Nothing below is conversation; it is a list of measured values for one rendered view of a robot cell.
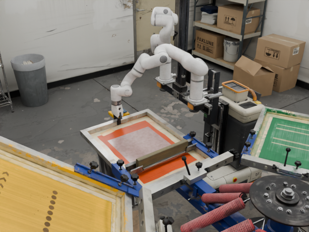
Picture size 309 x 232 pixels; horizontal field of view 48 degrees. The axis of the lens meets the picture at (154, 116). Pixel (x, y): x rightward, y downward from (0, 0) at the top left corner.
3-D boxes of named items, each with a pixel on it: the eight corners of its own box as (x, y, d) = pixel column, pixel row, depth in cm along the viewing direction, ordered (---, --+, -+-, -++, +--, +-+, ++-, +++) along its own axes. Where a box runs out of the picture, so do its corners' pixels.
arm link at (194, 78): (201, 76, 257) (202, 55, 250) (206, 83, 246) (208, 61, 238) (188, 77, 256) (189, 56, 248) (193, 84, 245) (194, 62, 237)
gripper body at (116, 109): (124, 102, 248) (124, 116, 253) (117, 97, 255) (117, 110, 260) (115, 105, 244) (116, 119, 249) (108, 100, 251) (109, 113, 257)
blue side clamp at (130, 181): (111, 172, 211) (111, 163, 208) (118, 169, 214) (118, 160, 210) (138, 201, 190) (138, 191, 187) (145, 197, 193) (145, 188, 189)
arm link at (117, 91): (130, 82, 248) (132, 88, 240) (131, 95, 254) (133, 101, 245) (109, 84, 246) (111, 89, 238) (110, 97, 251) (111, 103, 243)
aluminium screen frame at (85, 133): (80, 135, 246) (79, 130, 244) (148, 112, 275) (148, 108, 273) (140, 199, 190) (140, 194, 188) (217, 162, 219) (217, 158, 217)
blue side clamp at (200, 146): (182, 143, 239) (182, 135, 236) (187, 141, 242) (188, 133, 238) (212, 165, 218) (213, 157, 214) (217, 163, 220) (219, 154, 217)
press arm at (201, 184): (186, 184, 195) (187, 177, 193) (194, 180, 198) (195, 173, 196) (207, 202, 183) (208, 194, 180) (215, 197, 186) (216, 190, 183)
